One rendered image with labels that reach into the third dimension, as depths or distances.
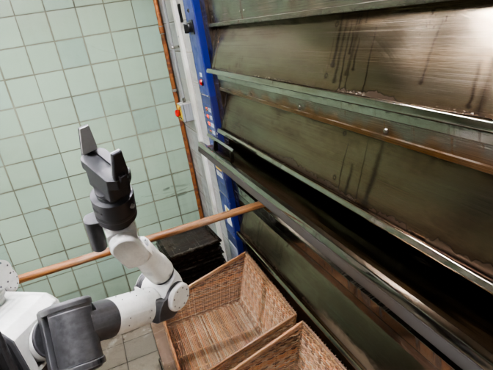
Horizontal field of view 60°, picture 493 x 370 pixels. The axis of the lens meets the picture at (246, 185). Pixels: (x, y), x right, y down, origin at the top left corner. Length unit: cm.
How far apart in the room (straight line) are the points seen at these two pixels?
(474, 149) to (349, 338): 79
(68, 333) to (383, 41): 86
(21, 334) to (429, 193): 88
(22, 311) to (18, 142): 178
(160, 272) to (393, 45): 74
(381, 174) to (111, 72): 201
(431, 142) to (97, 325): 77
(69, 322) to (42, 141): 188
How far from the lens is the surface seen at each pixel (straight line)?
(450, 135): 80
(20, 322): 107
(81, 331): 99
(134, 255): 100
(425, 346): 110
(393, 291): 82
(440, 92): 78
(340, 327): 143
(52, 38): 270
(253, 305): 209
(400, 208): 94
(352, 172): 107
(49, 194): 284
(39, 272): 169
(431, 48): 82
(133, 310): 108
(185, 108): 244
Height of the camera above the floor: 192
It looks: 22 degrees down
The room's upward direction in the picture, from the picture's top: 9 degrees counter-clockwise
